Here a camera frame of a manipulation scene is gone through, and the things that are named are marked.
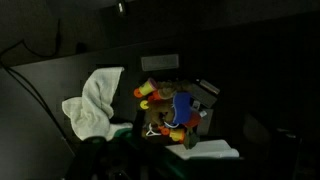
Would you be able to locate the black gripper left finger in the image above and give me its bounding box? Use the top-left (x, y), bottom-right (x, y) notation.
top-left (66, 134), bottom-right (113, 180)

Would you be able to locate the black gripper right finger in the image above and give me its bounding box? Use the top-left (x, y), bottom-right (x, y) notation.
top-left (266, 128), bottom-right (303, 180)

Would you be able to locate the white terry towel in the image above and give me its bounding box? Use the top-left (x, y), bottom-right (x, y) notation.
top-left (61, 66), bottom-right (134, 142)

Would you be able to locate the yellow plastic disc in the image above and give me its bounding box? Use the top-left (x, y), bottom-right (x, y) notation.
top-left (139, 99), bottom-right (151, 111)

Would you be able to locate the brown plush toy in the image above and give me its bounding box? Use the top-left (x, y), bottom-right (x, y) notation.
top-left (146, 79), bottom-right (196, 127)

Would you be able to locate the dark rectangular block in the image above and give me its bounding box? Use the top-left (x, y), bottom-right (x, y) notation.
top-left (196, 108), bottom-right (215, 136)
top-left (140, 53), bottom-right (180, 72)
top-left (189, 83), bottom-right (219, 109)

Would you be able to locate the yellow cup purple lid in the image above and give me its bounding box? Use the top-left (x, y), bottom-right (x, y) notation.
top-left (137, 77), bottom-right (159, 97)

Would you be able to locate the red plastic toy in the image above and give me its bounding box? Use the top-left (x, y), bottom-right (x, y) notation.
top-left (184, 112), bottom-right (203, 129)

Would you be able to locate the dark cylindrical marker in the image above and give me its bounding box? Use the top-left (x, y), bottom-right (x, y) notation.
top-left (195, 78), bottom-right (221, 96)

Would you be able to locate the white plastic bin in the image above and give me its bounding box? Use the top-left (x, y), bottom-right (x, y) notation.
top-left (165, 138), bottom-right (241, 161)

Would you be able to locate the dark green toy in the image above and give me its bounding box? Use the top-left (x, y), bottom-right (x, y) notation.
top-left (182, 127), bottom-right (201, 150)

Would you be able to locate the black table cable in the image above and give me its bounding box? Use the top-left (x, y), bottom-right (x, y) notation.
top-left (0, 39), bottom-right (68, 141)

